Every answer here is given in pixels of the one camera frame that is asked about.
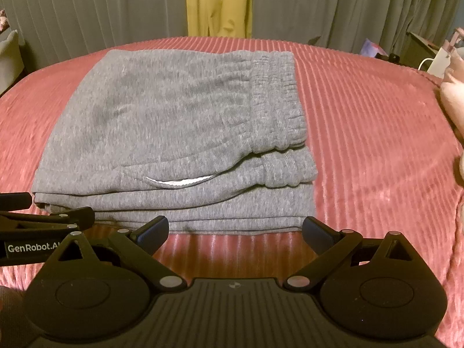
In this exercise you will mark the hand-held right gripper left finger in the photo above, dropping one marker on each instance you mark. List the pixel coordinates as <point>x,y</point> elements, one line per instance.
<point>154,231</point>

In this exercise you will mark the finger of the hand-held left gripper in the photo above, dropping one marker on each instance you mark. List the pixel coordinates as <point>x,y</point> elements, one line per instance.
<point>14,201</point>
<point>54,218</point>

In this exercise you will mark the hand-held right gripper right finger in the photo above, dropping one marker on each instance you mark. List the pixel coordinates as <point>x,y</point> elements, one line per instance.
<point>318,232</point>

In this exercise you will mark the grey sweat pants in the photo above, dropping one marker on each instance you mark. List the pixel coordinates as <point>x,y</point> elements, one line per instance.
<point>163,116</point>

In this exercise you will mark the pink ribbed bedspread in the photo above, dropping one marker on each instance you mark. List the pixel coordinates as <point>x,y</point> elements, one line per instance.
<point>362,134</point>

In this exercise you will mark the light grey upholstered chair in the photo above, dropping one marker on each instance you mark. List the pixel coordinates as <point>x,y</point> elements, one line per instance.
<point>11,61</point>

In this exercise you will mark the pale pink pillow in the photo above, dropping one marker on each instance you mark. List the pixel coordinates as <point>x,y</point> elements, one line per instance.
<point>453,98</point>

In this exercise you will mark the purple box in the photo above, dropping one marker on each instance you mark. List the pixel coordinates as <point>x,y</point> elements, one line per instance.
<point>371,48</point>

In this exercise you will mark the grey curtain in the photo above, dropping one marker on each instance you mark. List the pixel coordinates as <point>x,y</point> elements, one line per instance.
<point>344,3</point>
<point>90,11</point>

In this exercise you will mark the dark nightstand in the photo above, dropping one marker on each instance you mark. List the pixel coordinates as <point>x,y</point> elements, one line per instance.
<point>417,49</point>

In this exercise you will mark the white bag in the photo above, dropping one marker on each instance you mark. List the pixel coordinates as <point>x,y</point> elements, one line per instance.
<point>440,60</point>

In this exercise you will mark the yellow curtain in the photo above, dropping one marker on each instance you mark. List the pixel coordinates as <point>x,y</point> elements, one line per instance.
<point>219,3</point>

